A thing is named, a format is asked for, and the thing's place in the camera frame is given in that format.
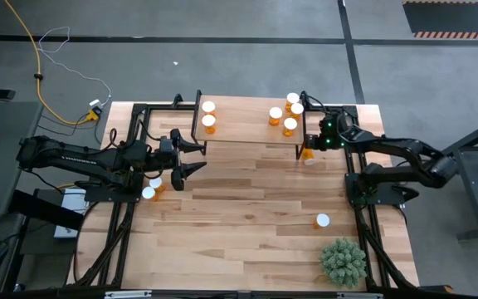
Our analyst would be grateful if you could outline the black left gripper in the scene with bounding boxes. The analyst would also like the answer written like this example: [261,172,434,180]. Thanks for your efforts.
[155,128,208,193]

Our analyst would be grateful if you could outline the orange bottle multicoloured pills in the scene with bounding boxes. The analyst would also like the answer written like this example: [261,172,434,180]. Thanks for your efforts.
[282,117,299,138]

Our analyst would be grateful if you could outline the yellow power plug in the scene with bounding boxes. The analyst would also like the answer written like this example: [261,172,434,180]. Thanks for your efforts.
[84,106,101,123]

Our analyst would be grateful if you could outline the green potted plant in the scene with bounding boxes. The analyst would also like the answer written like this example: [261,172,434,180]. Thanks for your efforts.
[319,237,368,290]

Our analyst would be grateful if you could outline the black desk base beam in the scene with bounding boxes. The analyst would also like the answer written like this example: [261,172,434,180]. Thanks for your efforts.
[9,189,85,232]

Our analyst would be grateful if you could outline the black mat hazard stripe edge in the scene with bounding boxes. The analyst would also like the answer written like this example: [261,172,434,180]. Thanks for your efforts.
[402,0,478,41]

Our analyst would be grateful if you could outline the grey side desk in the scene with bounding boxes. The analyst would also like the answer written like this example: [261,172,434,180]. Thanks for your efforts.
[0,101,44,220]

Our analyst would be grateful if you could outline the wooden shelf black metal frame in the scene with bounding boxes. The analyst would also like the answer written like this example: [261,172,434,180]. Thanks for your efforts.
[192,89,311,161]

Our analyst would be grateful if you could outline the black aluminium table frame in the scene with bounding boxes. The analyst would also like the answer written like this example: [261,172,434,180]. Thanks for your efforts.
[67,91,421,292]

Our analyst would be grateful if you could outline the white floor cable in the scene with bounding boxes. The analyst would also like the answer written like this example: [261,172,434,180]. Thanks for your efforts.
[37,26,113,108]

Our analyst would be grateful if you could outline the silver metal bracket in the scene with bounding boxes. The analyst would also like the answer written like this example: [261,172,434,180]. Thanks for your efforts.
[337,292,383,299]
[105,290,153,299]

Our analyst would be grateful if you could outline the yellow extension cable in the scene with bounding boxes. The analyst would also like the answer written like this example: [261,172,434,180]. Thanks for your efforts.
[2,0,99,125]

